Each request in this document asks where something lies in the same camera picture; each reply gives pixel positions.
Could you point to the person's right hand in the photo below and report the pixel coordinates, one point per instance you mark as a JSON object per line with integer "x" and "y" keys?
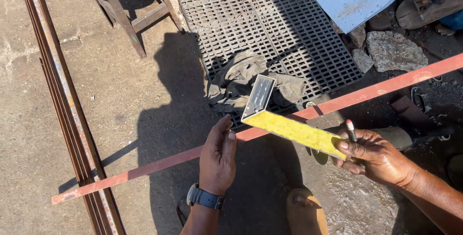
{"x": 379, "y": 159}

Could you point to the person's left hand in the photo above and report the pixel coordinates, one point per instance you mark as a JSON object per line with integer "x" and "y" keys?
{"x": 217, "y": 159}

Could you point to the grey pencil with red eraser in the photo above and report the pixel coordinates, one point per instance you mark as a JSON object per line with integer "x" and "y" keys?
{"x": 351, "y": 129}

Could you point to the yellow try square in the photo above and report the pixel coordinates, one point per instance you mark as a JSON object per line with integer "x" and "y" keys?
{"x": 293, "y": 130}

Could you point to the grey angle grinder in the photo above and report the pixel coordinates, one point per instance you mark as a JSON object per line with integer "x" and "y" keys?
{"x": 398, "y": 137}

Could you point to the dark grey wristwatch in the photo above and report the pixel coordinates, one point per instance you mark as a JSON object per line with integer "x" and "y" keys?
{"x": 204, "y": 197}

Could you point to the person's left sandal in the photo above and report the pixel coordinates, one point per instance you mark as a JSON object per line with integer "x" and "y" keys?
{"x": 183, "y": 211}

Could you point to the long red steel flat bar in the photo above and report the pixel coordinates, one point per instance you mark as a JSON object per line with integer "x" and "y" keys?
{"x": 144, "y": 170}

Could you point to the grey dirty rag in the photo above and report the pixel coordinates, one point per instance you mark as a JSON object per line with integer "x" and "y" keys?
{"x": 231, "y": 83}

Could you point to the person's right foot in sandal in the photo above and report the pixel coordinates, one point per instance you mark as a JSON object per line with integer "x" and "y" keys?
{"x": 305, "y": 213}

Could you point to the small grey rock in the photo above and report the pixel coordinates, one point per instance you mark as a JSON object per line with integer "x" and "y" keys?
{"x": 362, "y": 61}

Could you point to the large grey rock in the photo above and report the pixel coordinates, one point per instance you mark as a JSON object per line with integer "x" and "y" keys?
{"x": 396, "y": 50}

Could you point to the small brownish rock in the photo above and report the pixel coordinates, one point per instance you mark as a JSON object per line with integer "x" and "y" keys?
{"x": 358, "y": 35}

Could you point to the black metal grate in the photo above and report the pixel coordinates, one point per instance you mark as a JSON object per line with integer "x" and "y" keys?
{"x": 275, "y": 28}

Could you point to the blue container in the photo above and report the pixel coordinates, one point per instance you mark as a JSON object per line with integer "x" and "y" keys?
{"x": 454, "y": 21}

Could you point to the bundle of rusty steel rails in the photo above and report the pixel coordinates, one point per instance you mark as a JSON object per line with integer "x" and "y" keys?
{"x": 68, "y": 101}

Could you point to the weathered wooden board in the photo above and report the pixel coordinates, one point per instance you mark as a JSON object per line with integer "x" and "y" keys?
{"x": 430, "y": 7}

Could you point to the rusty metal stool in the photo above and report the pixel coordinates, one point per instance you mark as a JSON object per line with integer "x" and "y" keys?
{"x": 123, "y": 7}

